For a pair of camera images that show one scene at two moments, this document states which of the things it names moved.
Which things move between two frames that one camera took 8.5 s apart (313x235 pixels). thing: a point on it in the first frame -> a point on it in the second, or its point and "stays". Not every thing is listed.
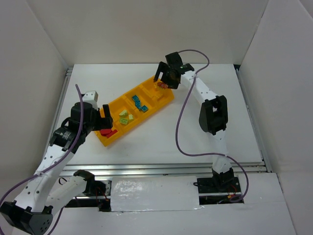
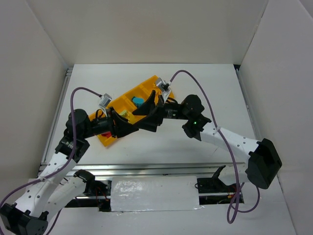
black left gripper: [101, 120] -> [114, 125]
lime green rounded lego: [123, 113] stays
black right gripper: [168, 72] -> [159, 112]
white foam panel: [132, 194] stays
